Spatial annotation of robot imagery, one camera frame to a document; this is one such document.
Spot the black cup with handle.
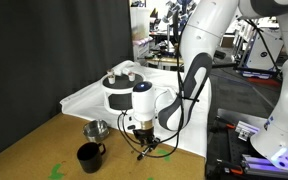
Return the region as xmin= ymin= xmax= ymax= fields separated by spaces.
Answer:
xmin=77 ymin=142 xmax=106 ymax=173

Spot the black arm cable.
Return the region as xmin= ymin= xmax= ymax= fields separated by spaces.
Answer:
xmin=116 ymin=19 xmax=201 ymax=160

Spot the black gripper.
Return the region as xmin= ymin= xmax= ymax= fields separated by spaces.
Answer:
xmin=133 ymin=128 xmax=160 ymax=149

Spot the silver metal clamp bracket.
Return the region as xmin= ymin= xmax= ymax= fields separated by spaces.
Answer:
xmin=235 ymin=121 xmax=259 ymax=141

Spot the black and white marker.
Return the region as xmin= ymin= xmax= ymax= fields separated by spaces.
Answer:
xmin=137 ymin=146 xmax=151 ymax=161

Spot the white paper cup left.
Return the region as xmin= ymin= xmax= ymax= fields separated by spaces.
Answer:
xmin=107 ymin=69 xmax=115 ymax=84

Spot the white paper cup right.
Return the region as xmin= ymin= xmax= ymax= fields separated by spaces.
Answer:
xmin=128 ymin=72 xmax=135 ymax=82

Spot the small steel bowl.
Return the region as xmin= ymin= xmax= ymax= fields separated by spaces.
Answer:
xmin=83 ymin=120 xmax=109 ymax=143

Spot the aluminium extrusion rail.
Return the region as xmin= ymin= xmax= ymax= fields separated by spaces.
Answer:
xmin=242 ymin=154 xmax=288 ymax=179

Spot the black mounting base plate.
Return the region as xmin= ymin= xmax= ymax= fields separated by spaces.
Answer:
xmin=205 ymin=107 xmax=288 ymax=180

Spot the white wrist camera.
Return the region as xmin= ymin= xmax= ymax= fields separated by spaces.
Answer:
xmin=122 ymin=114 xmax=139 ymax=131

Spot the white cloth sheet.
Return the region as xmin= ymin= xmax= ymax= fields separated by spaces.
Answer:
xmin=60 ymin=59 xmax=212 ymax=156

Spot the black curtain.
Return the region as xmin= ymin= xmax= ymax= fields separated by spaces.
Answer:
xmin=0 ymin=0 xmax=132 ymax=153

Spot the white paper cup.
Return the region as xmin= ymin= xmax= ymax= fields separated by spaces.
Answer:
xmin=128 ymin=72 xmax=135 ymax=82
xmin=107 ymin=69 xmax=115 ymax=84

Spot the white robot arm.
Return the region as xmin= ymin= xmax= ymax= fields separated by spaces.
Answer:
xmin=132 ymin=0 xmax=288 ymax=171

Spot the white round stand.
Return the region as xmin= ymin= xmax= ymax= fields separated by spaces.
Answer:
xmin=101 ymin=73 xmax=145 ymax=114

